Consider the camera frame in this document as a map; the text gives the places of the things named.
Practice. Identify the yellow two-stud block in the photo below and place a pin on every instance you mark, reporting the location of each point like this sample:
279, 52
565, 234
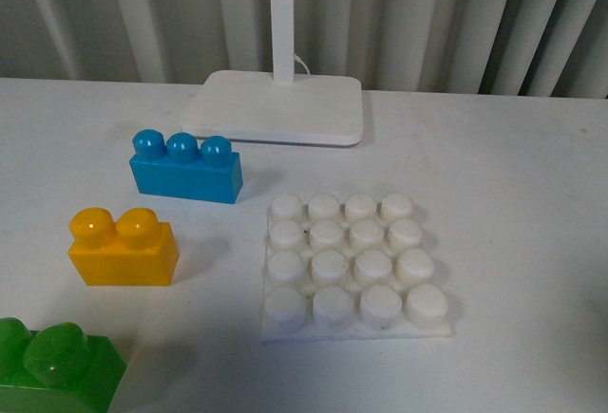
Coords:
134, 250

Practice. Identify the blue three-stud block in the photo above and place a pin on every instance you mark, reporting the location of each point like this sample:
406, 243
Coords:
182, 167

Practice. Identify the green block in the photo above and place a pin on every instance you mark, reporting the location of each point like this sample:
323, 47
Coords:
58, 369

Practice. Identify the white desk lamp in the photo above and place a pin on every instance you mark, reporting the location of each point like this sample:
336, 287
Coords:
281, 106

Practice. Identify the grey pleated curtain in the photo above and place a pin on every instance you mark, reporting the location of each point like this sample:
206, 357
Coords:
555, 48

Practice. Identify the white studded base plate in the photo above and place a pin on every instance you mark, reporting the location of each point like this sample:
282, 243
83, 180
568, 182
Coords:
349, 270

